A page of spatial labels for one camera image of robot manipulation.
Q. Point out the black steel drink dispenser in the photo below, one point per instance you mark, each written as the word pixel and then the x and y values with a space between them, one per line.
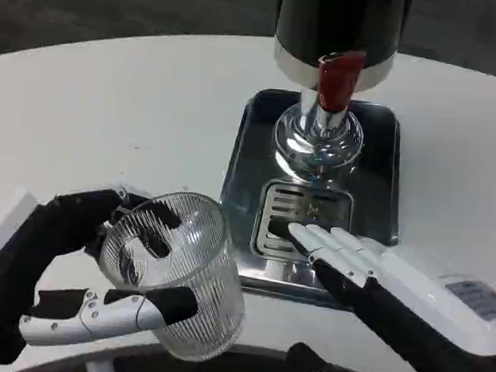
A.
pixel 340 18

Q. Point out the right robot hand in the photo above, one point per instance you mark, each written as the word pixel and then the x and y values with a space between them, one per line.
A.
pixel 413 317

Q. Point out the red tap lever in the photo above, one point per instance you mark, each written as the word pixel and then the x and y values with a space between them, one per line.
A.
pixel 338 81

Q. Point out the steel drip tray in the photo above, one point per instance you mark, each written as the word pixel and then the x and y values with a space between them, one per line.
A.
pixel 252 152

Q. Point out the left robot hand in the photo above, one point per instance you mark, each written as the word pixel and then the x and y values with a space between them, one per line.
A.
pixel 8 263

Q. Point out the slotted steel tray grid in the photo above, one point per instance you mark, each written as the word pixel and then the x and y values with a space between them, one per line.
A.
pixel 279 196

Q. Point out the clear ribbed glass cup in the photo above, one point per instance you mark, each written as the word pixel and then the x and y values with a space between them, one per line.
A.
pixel 207 277

